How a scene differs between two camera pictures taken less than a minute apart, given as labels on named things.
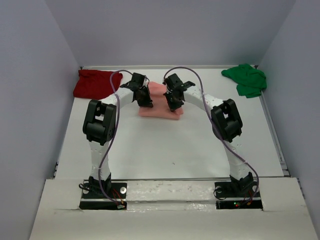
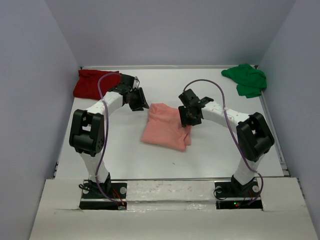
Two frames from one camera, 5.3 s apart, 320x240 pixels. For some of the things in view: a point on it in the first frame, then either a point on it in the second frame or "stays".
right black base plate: (232, 195) stays
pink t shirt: (161, 108) → (164, 127)
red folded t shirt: (94, 84) stays
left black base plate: (93, 197) stays
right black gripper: (173, 107) → (185, 120)
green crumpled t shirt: (250, 80) stays
